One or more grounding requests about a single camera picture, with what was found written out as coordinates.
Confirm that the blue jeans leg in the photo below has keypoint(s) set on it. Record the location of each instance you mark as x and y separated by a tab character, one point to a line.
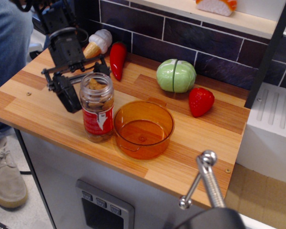
15	34

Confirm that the clear almond jar red label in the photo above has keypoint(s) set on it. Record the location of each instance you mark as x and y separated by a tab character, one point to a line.
97	100

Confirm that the orange transparent plastic pot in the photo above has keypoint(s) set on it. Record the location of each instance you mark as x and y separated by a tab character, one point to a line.
143	128

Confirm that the red toy chili pepper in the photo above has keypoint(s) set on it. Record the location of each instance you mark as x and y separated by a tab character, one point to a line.
118	55

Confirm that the green toy cabbage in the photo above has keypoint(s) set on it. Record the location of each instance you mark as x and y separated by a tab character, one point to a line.
176	76

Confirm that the toy salmon sushi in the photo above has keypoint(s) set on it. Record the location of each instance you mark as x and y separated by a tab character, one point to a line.
221	7

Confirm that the light wooden shelf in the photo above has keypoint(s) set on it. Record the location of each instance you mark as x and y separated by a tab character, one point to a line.
237	21

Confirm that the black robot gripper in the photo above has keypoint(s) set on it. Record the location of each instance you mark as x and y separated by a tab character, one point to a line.
67	55

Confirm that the beige suede shoe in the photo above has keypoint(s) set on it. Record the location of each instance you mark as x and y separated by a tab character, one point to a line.
13	191

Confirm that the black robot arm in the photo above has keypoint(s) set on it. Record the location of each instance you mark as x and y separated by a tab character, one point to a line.
59	23

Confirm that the white ribbed sink unit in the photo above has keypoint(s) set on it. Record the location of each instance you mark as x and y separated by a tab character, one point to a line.
263	147

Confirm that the red toy strawberry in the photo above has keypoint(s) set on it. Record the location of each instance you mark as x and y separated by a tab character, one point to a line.
200	101

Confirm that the toy ice cream cone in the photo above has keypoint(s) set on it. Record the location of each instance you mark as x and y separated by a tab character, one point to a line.
98	44

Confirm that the grey control panel with buttons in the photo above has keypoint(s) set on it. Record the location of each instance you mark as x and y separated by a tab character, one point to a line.
102	210

